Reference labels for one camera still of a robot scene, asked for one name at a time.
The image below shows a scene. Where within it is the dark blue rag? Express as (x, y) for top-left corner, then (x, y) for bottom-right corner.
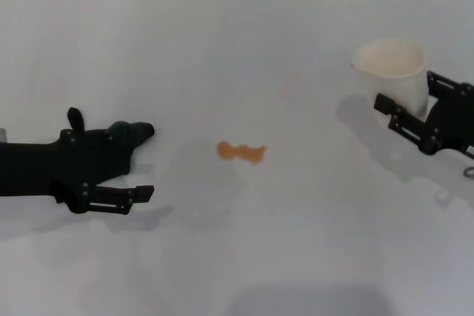
(67, 107), (156, 177)

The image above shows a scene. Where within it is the brown liquid stain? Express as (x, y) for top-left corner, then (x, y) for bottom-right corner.
(216, 140), (267, 166)

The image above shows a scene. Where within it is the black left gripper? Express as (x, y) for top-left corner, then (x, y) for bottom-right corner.
(0, 127), (156, 216)

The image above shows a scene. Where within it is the white paper cup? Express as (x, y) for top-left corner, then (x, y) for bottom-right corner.
(351, 38), (430, 115)

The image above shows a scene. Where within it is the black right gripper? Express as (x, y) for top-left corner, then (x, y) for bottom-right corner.
(373, 70), (474, 160)

